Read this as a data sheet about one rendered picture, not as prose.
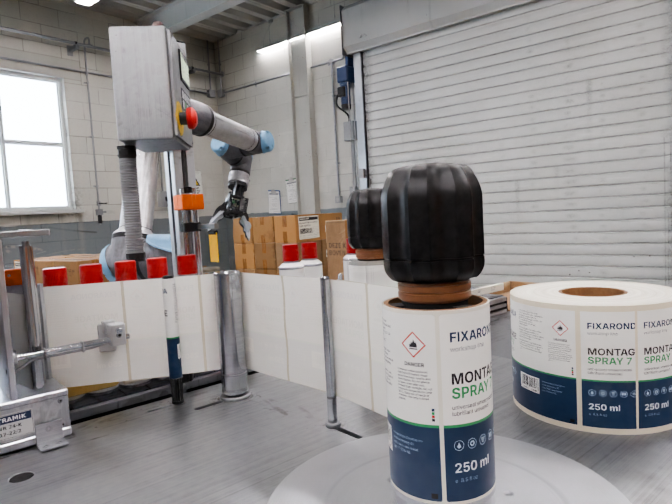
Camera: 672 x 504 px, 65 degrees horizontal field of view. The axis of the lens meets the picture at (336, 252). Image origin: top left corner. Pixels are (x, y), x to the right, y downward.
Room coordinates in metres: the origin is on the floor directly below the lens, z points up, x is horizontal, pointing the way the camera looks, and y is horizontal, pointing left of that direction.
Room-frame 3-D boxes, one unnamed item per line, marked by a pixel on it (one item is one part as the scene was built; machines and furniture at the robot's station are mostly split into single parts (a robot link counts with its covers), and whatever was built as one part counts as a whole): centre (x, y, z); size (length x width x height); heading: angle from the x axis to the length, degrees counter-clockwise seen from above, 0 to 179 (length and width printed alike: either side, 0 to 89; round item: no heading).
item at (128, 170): (0.97, 0.37, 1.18); 0.04 x 0.04 x 0.21
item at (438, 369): (0.43, -0.08, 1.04); 0.09 x 0.09 x 0.29
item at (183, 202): (1.00, 0.26, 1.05); 0.10 x 0.04 x 0.33; 41
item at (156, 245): (1.38, 0.44, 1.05); 0.13 x 0.12 x 0.14; 68
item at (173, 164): (1.08, 0.31, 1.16); 0.04 x 0.04 x 0.67; 41
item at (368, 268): (0.84, -0.06, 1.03); 0.09 x 0.09 x 0.30
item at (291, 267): (1.07, 0.09, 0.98); 0.05 x 0.05 x 0.20
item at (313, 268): (1.11, 0.06, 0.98); 0.05 x 0.05 x 0.20
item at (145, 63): (0.99, 0.32, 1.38); 0.17 x 0.10 x 0.19; 6
